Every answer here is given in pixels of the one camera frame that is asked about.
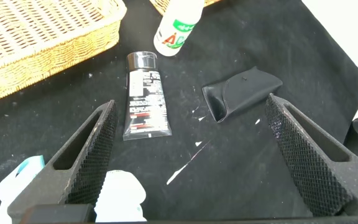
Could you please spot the black leather pouch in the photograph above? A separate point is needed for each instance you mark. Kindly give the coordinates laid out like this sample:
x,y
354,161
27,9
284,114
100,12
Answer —
x,y
247,90

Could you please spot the black cleanser tube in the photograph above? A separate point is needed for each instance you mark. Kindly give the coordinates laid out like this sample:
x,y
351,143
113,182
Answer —
x,y
146,102

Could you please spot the wicker basket holding household items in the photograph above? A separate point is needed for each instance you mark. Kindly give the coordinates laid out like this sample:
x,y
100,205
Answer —
x,y
36,40

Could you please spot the wicker basket holding food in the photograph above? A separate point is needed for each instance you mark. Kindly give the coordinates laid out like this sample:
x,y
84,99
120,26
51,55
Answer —
x,y
163,3

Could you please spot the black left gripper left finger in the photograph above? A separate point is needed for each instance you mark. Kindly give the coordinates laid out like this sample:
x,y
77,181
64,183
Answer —
x,y
85,168

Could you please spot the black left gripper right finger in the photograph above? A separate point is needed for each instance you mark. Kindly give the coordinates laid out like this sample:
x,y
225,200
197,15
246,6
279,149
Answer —
x,y
303,155

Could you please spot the light blue bath loofah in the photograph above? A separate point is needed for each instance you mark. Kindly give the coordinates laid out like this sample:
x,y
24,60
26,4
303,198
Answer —
x,y
123,196

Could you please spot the white milk drink bottle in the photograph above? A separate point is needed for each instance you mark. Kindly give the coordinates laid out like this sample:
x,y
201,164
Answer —
x,y
176,28

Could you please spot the black tablecloth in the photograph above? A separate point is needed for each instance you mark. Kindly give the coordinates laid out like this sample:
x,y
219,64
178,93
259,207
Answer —
x,y
228,174

